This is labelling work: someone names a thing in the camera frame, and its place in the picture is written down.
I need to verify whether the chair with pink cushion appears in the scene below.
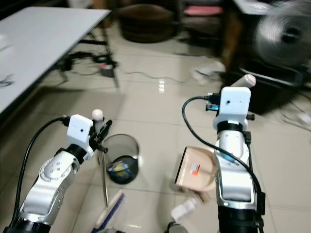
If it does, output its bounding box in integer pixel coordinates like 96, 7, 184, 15
181, 3, 225, 35

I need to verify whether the standing electric fan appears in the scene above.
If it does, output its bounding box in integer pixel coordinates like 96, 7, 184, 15
238, 1, 311, 115

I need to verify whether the grey robot foot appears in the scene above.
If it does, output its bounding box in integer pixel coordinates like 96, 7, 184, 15
167, 222, 191, 233

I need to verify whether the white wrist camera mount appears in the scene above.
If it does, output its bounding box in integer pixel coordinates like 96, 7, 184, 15
217, 86, 251, 125
67, 114, 95, 149

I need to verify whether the white table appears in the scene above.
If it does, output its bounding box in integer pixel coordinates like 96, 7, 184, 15
0, 7, 112, 116

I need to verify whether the crumpled white plastic bag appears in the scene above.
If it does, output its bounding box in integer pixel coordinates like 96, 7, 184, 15
191, 62, 225, 84

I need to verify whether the round brown ottoman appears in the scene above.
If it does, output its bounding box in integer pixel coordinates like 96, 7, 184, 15
119, 3, 178, 44

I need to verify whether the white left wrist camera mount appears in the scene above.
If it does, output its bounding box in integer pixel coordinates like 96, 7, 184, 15
67, 114, 95, 149

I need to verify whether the power strip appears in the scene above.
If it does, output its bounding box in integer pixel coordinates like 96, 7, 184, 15
100, 63, 116, 78

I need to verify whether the thin white floor cable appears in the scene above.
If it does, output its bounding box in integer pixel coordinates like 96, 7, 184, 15
117, 70, 194, 83

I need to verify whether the beige long-handled dustpan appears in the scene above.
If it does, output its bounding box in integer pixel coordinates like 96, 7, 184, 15
174, 74, 257, 192

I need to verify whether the broom with metal handle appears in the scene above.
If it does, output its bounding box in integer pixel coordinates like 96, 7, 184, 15
91, 109, 125, 230

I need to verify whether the white crumpled paper scrap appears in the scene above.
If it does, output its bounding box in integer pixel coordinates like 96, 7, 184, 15
171, 199, 198, 222

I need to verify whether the black wire mesh waste bin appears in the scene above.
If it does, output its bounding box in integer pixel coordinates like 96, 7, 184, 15
104, 134, 142, 185

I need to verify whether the yellow blue wrapper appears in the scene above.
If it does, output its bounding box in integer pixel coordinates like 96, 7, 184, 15
110, 160, 131, 176

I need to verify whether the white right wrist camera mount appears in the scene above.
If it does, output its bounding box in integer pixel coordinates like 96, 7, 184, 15
217, 86, 251, 125

